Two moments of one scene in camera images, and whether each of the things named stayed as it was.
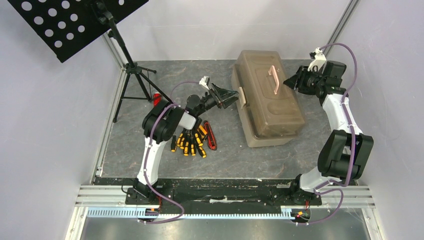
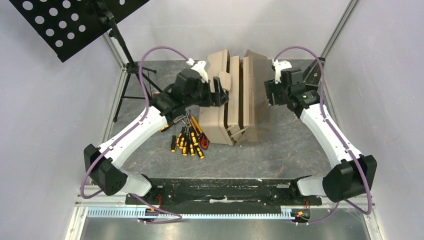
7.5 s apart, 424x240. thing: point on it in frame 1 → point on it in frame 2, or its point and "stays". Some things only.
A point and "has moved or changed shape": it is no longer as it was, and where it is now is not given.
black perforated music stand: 66,26 stays
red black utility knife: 211,139 → 204,141
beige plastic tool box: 271,114 has moved or changed shape
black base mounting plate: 224,195 stays
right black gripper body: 301,79 → 269,93
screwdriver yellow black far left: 173,143 stays
